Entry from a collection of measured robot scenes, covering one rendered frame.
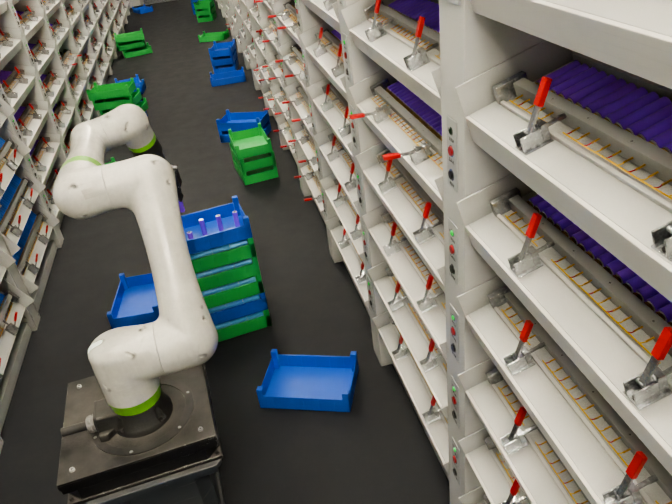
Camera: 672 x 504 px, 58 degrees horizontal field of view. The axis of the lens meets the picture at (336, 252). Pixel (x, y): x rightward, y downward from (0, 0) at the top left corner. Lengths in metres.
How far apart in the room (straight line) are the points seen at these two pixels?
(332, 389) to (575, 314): 1.34
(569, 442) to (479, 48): 0.57
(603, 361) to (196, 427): 1.04
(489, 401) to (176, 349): 0.70
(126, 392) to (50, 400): 0.92
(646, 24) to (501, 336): 0.63
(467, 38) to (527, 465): 0.71
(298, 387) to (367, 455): 0.37
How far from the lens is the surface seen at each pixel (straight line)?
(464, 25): 0.93
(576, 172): 0.77
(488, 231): 1.02
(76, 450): 1.66
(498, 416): 1.23
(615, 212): 0.70
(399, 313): 1.77
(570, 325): 0.84
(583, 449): 0.94
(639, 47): 0.62
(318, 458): 1.90
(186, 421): 1.59
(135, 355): 1.47
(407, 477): 1.84
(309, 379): 2.13
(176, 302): 1.48
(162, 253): 1.50
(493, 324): 1.12
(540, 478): 1.14
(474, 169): 1.01
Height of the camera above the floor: 1.46
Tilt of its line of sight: 32 degrees down
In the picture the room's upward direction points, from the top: 8 degrees counter-clockwise
